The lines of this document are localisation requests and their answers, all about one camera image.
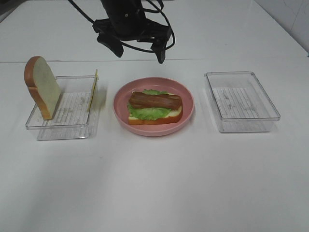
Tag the yellow cheese slice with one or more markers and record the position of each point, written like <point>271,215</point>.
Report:
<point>92,90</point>

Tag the clear plastic tray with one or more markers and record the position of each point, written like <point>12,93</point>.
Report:
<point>239,102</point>
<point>71,119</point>

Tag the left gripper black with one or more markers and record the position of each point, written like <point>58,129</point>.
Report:
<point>126,22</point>

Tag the pink round plate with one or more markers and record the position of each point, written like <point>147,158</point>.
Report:
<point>157,83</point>

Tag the green lettuce leaf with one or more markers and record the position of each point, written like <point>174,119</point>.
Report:
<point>149,113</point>

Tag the tray bacon strip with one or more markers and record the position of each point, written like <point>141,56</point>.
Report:
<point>139,100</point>

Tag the left clear plastic tray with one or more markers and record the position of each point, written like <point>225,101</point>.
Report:
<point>71,119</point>

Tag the right clear plastic tray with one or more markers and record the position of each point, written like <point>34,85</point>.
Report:
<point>239,102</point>

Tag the bread slice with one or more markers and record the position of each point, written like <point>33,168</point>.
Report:
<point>172,117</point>
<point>42,85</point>

